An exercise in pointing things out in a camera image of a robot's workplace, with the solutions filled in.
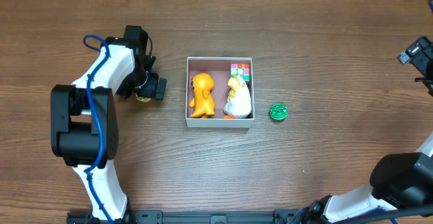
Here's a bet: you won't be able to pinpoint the gold lattice wheel toy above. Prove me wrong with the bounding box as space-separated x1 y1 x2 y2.
135 94 151 103

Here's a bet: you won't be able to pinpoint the orange dinosaur toy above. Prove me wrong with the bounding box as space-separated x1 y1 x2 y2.
189 73 215 118

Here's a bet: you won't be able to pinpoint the white box pink interior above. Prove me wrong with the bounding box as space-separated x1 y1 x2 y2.
185 57 254 129

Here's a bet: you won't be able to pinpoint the multicoloured puzzle cube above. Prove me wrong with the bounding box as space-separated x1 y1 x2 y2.
230 63 251 83

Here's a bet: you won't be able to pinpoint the white plush duck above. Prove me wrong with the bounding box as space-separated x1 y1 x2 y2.
223 75 252 119

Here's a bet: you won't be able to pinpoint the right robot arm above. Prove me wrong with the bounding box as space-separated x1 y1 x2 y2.
291 137 432 223

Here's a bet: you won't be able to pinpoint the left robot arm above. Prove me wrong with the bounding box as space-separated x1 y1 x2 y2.
51 25 167 223

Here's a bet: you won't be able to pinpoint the green lattice wheel toy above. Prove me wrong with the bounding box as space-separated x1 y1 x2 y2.
269 103 288 121

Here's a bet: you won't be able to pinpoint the thick black cable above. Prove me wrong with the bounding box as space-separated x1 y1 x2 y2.
333 204 433 224

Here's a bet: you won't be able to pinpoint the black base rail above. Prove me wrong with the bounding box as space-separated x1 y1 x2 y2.
66 208 365 224

